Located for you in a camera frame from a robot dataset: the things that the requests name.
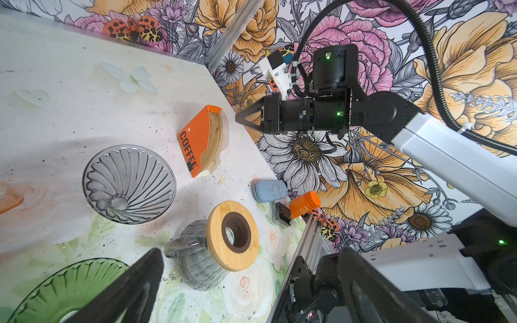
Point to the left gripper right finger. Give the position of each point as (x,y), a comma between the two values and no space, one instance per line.
(371,297)

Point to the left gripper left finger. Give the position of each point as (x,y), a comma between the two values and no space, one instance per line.
(130,298)

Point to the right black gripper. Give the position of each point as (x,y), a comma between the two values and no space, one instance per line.
(328,113)

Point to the orange coffee filter pack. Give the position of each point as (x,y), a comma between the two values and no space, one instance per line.
(203,140)

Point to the clear grey glass carafe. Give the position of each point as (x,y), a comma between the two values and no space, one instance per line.
(193,259)

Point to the clear grey glass dripper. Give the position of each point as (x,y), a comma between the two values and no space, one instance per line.
(129,184)

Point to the wooden ring holder front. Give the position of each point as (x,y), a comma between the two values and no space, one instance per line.
(232,236)

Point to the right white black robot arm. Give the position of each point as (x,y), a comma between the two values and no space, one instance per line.
(478,254)

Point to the green glass dripper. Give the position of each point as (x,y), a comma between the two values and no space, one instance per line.
(68,290)

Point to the blue grey oval sponge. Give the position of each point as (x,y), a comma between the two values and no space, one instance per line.
(266,191)

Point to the small black box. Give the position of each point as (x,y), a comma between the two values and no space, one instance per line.
(281,215)

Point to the orange lid bottle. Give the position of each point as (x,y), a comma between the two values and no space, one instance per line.
(304,204)

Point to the orange glass carafe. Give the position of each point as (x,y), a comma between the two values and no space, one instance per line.
(11,197)

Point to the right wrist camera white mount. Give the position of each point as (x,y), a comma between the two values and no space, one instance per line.
(275,70)

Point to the aluminium rail frame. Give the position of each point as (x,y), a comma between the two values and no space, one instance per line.
(312,247)

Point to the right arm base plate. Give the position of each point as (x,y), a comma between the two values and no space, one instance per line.
(316,294)

